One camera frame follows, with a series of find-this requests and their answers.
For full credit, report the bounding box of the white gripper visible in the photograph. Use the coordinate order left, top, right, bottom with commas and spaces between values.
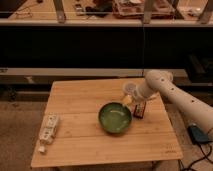
122, 84, 151, 107

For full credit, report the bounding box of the green ceramic bowl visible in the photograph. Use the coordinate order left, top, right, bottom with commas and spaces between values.
98, 102, 132, 134

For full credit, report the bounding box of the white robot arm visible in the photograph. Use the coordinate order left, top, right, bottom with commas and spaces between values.
122, 70, 213, 140

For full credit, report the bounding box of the white plastic cup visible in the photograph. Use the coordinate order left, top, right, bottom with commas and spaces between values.
122, 82, 136, 96

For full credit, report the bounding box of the dark snack packet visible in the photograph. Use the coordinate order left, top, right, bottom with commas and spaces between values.
133, 102, 146, 119

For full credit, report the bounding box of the wooden table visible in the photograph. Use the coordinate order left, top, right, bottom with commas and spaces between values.
31, 79, 183, 168

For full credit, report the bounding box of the blue box on floor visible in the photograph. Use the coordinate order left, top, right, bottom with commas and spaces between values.
187, 124, 213, 144

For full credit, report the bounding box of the white power strip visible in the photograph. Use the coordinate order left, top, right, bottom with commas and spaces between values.
38, 114, 60, 154

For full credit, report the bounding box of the cluttered tray on shelf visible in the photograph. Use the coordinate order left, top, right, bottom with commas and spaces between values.
112, 0, 175, 18

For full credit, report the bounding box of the metal shelf rack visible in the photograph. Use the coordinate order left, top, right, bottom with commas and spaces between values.
0, 0, 213, 80

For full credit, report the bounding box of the black floor cable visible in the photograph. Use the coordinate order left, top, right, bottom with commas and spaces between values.
178, 142, 213, 171

